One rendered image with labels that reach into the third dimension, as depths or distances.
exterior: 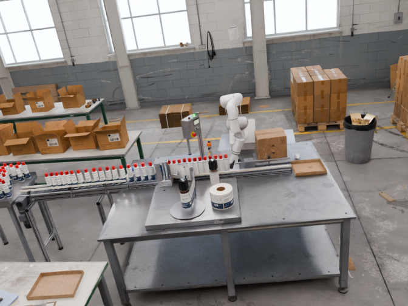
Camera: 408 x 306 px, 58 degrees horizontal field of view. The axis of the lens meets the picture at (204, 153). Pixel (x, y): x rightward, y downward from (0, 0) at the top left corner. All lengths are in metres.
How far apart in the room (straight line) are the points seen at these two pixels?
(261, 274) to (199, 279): 0.56
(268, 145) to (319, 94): 2.96
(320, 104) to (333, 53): 2.36
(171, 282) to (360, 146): 3.32
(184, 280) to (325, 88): 4.29
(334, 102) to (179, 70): 3.86
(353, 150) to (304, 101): 1.47
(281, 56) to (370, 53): 1.89
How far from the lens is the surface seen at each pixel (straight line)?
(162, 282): 3.60
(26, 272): 3.29
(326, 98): 6.73
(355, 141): 5.59
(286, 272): 3.54
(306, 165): 3.89
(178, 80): 9.04
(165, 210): 3.30
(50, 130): 5.66
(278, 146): 3.90
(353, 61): 9.01
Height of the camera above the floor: 2.65
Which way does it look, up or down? 25 degrees down
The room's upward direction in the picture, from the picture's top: 8 degrees counter-clockwise
